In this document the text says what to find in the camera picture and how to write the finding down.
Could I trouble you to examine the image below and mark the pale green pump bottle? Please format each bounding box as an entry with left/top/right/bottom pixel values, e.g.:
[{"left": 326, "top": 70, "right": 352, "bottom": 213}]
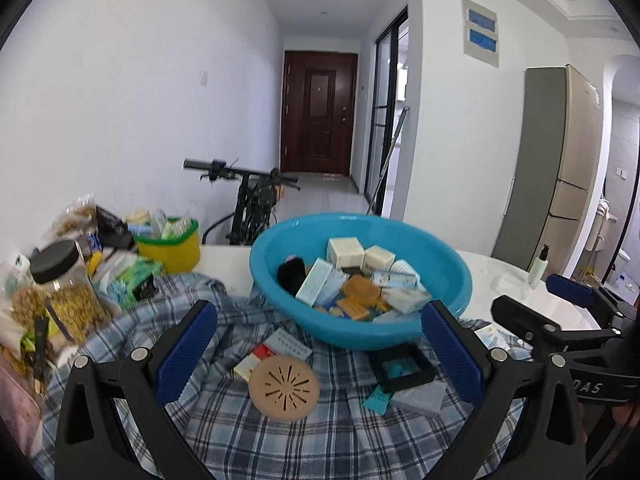
[{"left": 528, "top": 244, "right": 550, "bottom": 290}]

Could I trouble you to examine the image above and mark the black framed glass door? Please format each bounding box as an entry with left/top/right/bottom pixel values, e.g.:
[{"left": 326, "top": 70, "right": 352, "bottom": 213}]
[{"left": 362, "top": 5, "right": 410, "bottom": 211}]

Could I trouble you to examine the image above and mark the green printed packet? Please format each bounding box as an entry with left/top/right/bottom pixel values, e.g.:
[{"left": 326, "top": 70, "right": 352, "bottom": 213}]
[{"left": 107, "top": 259, "right": 166, "bottom": 307}]

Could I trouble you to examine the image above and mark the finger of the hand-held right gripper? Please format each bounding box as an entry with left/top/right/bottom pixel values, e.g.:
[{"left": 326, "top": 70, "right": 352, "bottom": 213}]
[
  {"left": 491, "top": 295, "right": 613, "bottom": 361},
  {"left": 546, "top": 274, "right": 640, "bottom": 323}
]

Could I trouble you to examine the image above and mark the clear jar with black lid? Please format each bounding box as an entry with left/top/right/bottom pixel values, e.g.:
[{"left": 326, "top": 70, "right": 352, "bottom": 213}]
[{"left": 29, "top": 240, "right": 112, "bottom": 346}]

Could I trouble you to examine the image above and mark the black bicycle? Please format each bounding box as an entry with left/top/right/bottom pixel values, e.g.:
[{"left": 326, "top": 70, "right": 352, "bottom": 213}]
[{"left": 182, "top": 157, "right": 301, "bottom": 247}]

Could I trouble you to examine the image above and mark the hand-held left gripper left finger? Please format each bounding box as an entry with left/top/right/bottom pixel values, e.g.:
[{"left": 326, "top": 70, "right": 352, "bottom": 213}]
[{"left": 52, "top": 299, "right": 219, "bottom": 480}]

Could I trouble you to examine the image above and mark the cream soap box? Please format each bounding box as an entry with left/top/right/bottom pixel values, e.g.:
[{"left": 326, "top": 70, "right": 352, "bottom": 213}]
[
  {"left": 327, "top": 236, "right": 365, "bottom": 270},
  {"left": 362, "top": 245, "right": 397, "bottom": 277}
]

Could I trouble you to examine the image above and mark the white red card box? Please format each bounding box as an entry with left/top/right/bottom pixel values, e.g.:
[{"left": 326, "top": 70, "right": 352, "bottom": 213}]
[{"left": 262, "top": 329, "right": 313, "bottom": 363}]

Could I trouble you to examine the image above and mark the black pouch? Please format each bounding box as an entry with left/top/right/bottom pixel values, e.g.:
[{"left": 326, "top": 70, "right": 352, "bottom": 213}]
[{"left": 95, "top": 205, "right": 137, "bottom": 251}]

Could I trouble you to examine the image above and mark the blue plastic basin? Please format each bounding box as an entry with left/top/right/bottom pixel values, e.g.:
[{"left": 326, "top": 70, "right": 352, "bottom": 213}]
[{"left": 249, "top": 212, "right": 473, "bottom": 351}]

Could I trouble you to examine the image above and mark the white blue flat box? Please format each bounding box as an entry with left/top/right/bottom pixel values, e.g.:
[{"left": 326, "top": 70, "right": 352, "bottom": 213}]
[{"left": 372, "top": 267, "right": 420, "bottom": 292}]

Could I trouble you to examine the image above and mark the beige refrigerator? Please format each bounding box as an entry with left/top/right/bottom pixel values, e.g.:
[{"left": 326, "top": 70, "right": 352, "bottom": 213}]
[{"left": 491, "top": 64, "right": 606, "bottom": 273}]

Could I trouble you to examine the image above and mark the light blue white packet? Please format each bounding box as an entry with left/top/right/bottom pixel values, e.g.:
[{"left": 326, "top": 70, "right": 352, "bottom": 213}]
[{"left": 475, "top": 325, "right": 512, "bottom": 352}]

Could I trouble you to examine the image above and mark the brown wooden door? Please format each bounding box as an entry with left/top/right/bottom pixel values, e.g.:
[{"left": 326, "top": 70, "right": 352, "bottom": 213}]
[{"left": 280, "top": 50, "right": 359, "bottom": 177}]

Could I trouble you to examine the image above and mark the dried noodle bag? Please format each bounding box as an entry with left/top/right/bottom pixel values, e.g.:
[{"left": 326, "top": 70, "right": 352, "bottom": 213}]
[{"left": 50, "top": 195, "right": 98, "bottom": 241}]

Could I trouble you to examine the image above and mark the black plush toy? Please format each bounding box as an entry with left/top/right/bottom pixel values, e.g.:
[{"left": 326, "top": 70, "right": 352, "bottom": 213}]
[{"left": 277, "top": 255, "right": 307, "bottom": 295}]

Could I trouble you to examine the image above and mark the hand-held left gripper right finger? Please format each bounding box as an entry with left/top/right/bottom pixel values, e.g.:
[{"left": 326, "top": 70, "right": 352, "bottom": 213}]
[{"left": 420, "top": 299, "right": 588, "bottom": 480}]

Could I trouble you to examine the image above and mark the teal sachet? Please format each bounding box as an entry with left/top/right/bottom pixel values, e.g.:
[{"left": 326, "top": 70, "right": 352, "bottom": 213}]
[{"left": 361, "top": 385, "right": 396, "bottom": 415}]

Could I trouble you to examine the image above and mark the pink cloth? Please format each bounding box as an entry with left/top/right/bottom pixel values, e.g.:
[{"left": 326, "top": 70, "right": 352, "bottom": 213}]
[{"left": 0, "top": 345, "right": 43, "bottom": 461}]

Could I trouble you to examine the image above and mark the grey flat box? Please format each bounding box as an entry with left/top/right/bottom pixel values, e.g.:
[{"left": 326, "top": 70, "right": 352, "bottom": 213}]
[{"left": 389, "top": 380, "right": 448, "bottom": 415}]

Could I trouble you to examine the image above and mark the red white small box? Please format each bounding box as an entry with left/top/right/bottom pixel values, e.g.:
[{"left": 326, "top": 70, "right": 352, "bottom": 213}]
[{"left": 232, "top": 345, "right": 276, "bottom": 381}]

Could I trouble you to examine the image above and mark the yellow plastic basket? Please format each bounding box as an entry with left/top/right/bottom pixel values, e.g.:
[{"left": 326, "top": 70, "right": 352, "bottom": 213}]
[{"left": 134, "top": 217, "right": 202, "bottom": 275}]

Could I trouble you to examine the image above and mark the blue plaid cloth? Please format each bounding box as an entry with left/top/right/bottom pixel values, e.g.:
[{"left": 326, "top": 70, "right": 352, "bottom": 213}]
[{"left": 37, "top": 272, "right": 531, "bottom": 480}]

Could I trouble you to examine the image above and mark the black tray with teal insert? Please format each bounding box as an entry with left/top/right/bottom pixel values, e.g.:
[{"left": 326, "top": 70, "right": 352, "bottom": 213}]
[{"left": 368, "top": 342, "right": 437, "bottom": 393}]

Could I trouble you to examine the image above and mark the orange soap bar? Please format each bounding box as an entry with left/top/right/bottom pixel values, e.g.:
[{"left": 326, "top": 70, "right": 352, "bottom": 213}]
[
  {"left": 342, "top": 275, "right": 382, "bottom": 307},
  {"left": 334, "top": 297, "right": 372, "bottom": 322}
]

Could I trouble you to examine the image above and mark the white appliance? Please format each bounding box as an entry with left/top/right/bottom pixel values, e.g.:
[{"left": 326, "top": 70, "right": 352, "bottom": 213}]
[{"left": 585, "top": 200, "right": 612, "bottom": 253}]

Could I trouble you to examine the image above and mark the long white teal box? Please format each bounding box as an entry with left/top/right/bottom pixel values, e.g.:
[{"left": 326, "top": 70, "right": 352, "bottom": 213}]
[{"left": 295, "top": 258, "right": 333, "bottom": 307}]

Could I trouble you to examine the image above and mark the grey electrical panel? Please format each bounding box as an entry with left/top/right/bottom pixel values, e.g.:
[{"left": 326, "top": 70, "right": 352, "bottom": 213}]
[{"left": 461, "top": 0, "right": 502, "bottom": 68}]

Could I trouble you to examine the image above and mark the round beige perforated lid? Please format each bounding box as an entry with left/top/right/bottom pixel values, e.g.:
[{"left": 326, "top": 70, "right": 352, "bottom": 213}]
[{"left": 248, "top": 355, "right": 321, "bottom": 420}]

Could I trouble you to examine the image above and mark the grey mop pole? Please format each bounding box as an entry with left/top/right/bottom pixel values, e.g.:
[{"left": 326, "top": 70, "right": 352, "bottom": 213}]
[{"left": 365, "top": 105, "right": 412, "bottom": 216}]

